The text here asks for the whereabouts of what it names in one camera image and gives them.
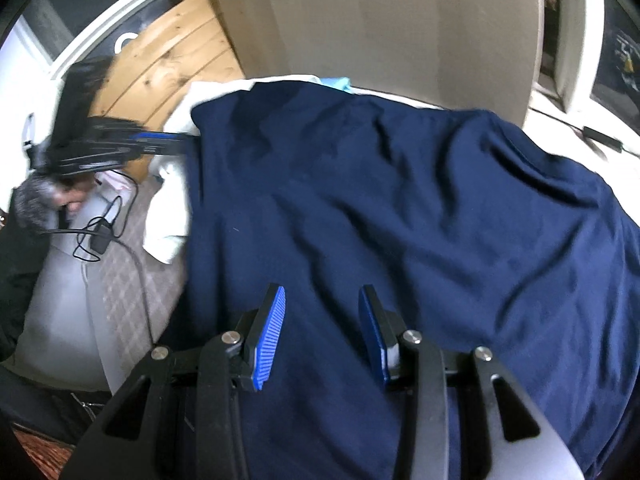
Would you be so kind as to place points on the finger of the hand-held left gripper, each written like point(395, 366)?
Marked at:
point(160, 142)

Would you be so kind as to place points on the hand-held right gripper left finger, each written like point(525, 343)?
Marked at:
point(267, 345)

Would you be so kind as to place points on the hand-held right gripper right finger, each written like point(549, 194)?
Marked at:
point(372, 330)

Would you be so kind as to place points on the navy blue shirt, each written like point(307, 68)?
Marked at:
point(375, 200)

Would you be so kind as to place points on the person's left forearm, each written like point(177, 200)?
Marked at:
point(30, 210)

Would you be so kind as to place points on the white folded clothes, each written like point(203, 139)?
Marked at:
point(170, 210)

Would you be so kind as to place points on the pine plank board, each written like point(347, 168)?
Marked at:
point(170, 60)

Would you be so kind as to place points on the black power adapter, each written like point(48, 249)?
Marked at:
point(101, 239)

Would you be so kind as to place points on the blue folded cloth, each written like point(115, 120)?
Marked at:
point(337, 84)

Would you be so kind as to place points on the large light wood panel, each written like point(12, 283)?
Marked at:
point(375, 25)

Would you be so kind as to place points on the white window frame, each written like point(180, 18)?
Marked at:
point(100, 25)

